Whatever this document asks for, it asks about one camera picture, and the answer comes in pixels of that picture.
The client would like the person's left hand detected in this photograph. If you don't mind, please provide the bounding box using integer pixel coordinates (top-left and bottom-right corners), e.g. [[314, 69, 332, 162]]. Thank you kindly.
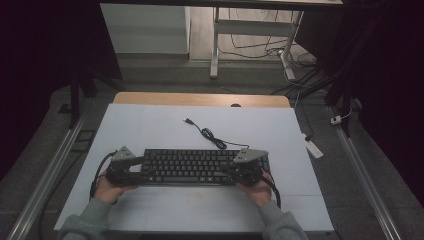
[[93, 172, 140, 205]]

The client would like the white cabinet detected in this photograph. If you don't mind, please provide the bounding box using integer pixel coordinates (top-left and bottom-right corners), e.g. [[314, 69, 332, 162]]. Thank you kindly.
[[99, 2, 192, 55]]

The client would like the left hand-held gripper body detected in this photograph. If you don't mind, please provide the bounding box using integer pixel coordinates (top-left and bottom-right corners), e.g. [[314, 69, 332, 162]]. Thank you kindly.
[[105, 145, 137, 186]]

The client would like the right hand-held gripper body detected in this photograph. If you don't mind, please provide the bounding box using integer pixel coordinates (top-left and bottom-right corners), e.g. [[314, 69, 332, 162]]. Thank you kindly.
[[231, 148, 270, 186]]

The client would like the wooden table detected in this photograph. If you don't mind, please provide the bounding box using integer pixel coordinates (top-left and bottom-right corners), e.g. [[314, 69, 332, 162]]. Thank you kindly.
[[112, 91, 292, 109]]

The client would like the tangle of black floor cables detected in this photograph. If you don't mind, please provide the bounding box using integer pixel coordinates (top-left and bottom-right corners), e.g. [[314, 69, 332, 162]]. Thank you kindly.
[[217, 7, 318, 68]]

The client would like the black keyboard cable with plug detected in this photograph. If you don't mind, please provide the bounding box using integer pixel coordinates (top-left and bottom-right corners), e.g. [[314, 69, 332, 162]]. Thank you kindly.
[[182, 117, 251, 151]]

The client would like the black power strip cable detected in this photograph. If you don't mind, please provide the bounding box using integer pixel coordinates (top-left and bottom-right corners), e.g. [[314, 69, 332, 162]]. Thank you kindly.
[[295, 95, 315, 142]]

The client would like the right hand-held gripper black cable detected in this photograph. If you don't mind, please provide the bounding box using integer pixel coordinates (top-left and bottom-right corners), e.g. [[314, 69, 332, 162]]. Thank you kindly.
[[261, 174, 282, 210]]

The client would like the left hand-held gripper black cable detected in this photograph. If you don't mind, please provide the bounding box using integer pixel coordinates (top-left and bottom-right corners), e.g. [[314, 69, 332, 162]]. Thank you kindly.
[[88, 150, 118, 201]]

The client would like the aluminium floor rail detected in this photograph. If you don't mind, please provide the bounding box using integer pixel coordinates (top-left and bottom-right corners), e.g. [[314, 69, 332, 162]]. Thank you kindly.
[[6, 112, 88, 240], [327, 105, 403, 240]]

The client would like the black keyboard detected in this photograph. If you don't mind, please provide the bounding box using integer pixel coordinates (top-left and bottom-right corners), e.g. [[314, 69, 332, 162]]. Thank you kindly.
[[139, 148, 270, 187]]

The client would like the white table cover board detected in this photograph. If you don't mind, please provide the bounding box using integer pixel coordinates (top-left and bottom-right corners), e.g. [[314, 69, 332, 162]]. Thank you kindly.
[[54, 103, 335, 233]]

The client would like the person's right hand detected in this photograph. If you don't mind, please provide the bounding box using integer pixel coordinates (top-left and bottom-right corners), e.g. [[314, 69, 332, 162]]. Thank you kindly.
[[236, 171, 273, 209]]

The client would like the hand-held gripper black cable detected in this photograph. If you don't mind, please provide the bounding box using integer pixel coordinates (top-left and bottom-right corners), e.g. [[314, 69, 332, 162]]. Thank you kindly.
[[261, 174, 282, 210], [88, 150, 118, 201]]

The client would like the white metal desk frame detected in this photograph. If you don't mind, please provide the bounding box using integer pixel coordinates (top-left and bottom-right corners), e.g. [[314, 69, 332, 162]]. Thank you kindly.
[[209, 5, 305, 81]]

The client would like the white power strip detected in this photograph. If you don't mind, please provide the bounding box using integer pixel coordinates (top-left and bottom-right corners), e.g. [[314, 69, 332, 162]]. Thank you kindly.
[[301, 132, 325, 160]]

